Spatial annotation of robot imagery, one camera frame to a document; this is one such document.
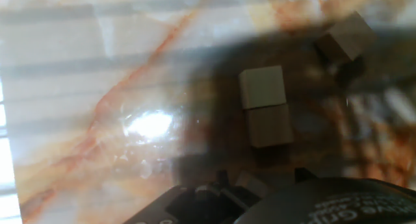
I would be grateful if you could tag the orange marble pattern sheet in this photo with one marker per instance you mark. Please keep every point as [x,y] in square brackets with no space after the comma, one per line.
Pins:
[97,87]

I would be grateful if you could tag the small wooden cube block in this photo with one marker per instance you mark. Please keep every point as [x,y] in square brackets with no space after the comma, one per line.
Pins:
[269,126]
[252,184]
[262,87]
[349,39]

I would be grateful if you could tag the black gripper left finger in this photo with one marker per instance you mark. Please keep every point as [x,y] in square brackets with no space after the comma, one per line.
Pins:
[208,201]

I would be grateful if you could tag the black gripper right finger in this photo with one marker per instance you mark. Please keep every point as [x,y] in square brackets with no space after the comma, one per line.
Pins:
[302,175]

